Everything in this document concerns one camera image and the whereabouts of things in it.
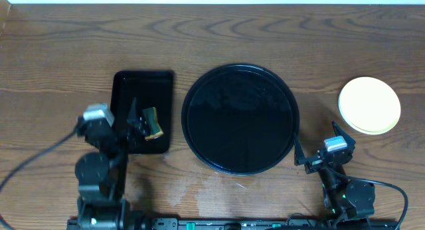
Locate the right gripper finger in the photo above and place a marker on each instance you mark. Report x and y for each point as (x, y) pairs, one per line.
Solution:
(340, 132)
(299, 156)

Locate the green and orange sponge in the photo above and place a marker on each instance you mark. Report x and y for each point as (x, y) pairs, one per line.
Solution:
(155, 130)

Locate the round black tray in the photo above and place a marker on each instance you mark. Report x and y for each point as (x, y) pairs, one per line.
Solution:
(240, 119)

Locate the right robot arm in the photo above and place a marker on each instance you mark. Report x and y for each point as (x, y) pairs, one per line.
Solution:
(348, 199)

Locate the black rectangular tray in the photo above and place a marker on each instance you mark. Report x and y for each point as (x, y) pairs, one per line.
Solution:
(145, 89)

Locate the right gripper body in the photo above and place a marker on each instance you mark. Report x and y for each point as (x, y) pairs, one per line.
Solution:
(315, 163)

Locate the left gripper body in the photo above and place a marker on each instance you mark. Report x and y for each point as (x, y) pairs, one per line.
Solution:
(124, 133)

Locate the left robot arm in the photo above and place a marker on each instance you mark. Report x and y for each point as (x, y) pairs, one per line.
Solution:
(102, 175)

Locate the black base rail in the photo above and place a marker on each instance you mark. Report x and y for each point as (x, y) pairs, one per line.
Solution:
(196, 224)

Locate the yellow plate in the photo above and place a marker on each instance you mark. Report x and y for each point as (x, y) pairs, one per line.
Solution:
(369, 105)

